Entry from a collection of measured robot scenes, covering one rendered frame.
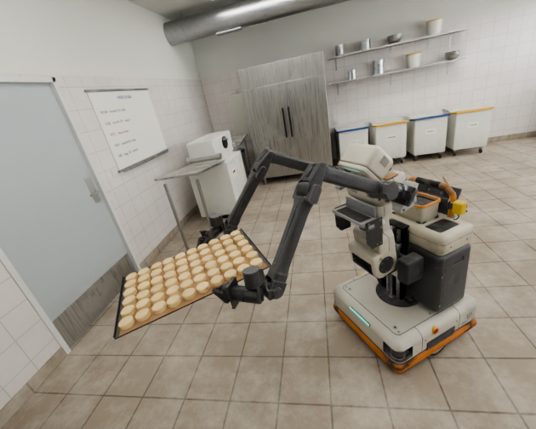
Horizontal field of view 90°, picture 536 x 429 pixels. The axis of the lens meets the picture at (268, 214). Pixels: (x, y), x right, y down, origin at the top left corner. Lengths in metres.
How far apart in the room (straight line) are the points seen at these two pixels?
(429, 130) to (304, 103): 2.22
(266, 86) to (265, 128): 0.68
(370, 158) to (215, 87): 5.07
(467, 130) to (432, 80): 1.13
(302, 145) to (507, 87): 3.76
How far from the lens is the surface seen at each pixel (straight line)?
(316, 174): 0.97
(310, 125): 4.96
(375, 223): 1.43
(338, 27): 5.91
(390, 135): 5.43
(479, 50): 6.49
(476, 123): 5.89
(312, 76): 4.96
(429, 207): 1.72
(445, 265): 1.73
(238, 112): 5.97
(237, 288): 1.00
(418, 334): 1.85
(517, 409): 2.06
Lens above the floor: 1.63
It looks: 24 degrees down
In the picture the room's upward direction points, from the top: 11 degrees counter-clockwise
